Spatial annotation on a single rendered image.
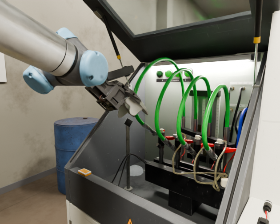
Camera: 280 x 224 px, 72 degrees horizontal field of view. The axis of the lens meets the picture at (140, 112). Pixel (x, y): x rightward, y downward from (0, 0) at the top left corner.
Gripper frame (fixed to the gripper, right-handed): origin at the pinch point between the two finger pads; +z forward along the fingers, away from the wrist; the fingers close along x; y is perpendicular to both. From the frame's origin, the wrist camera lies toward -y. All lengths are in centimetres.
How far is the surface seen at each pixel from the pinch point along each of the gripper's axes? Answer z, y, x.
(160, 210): 18.3, 24.3, 9.7
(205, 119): 7.8, -0.7, 22.1
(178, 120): 5.5, 0.8, 14.6
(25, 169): 27, 42, -248
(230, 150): 28.5, -4.6, 18.5
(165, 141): 12.5, 3.5, 4.5
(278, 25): 6, -37, 36
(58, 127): 12, -14, -180
